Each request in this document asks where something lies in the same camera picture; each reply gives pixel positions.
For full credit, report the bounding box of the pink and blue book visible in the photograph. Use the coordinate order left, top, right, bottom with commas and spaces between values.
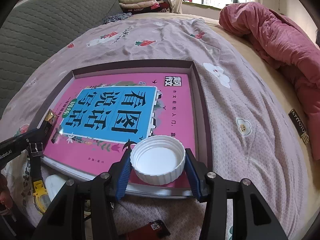
44, 73, 196, 179

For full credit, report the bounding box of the beige mattress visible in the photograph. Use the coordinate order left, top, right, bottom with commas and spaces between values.
131, 13, 319, 207

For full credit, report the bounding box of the crumpled pink duvet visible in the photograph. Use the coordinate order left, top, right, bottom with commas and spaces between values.
219, 2, 319, 160

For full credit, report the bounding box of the white earbuds case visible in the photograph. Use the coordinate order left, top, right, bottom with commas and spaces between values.
45, 174, 68, 202

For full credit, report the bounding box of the shallow grey cardboard box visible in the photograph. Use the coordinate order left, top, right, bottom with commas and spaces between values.
30, 60, 212, 199

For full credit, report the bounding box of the person's hand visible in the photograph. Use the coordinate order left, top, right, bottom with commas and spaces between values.
1, 174, 13, 216

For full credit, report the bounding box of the blue patterned cloth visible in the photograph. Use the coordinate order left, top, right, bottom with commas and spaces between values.
103, 12, 132, 24

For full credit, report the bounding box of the pink strawberry bear blanket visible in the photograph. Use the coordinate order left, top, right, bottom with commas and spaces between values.
1, 18, 309, 239

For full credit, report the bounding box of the white plastic bottle cap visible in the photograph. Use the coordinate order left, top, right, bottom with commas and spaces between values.
130, 135, 185, 186

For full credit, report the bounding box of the red lighter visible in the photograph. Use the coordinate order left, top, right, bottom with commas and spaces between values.
118, 220, 171, 240

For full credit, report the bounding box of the folded clothes stack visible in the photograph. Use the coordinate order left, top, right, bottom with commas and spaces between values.
118, 0, 172, 15

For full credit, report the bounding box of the grey quilted headboard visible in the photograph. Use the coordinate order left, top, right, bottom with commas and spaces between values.
1, 0, 122, 112

